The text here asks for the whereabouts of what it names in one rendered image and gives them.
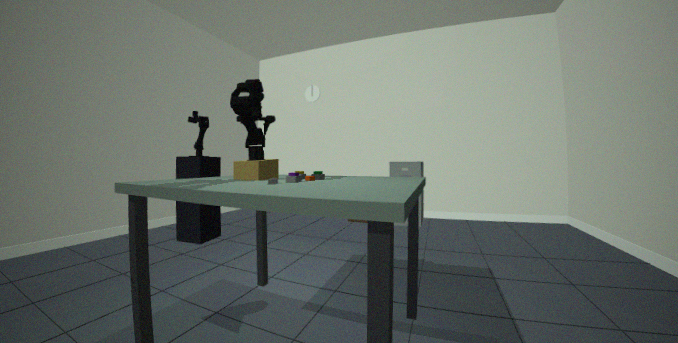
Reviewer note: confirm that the green button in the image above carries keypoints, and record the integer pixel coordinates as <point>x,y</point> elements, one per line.
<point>318,175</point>

